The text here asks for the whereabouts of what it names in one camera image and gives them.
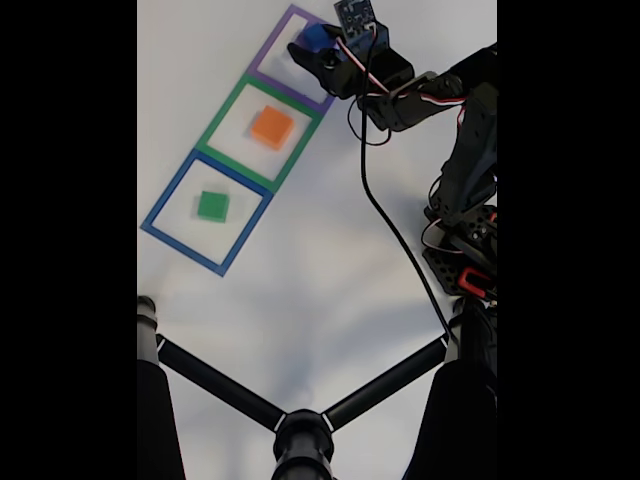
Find small blue cube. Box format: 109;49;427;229
295;24;332;54

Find orange square block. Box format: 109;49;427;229
250;104;295;151

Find green cube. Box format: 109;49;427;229
196;190;230;221

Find red clamp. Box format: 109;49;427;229
457;267;494;296

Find black tripod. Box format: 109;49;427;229
137;294;498;480

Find red white gripper servo cable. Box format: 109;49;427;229
335;38;470;126

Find circuit board camera, blue mount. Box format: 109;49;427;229
333;0;392;55

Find purple square frame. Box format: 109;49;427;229
247;3;337;115

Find thin black wire loop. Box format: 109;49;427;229
347;97;392;147

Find green square frame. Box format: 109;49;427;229
194;74;324;194

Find red white base servo cable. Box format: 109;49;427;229
421;219;498;257

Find blue square frame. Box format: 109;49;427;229
139;148;275;278

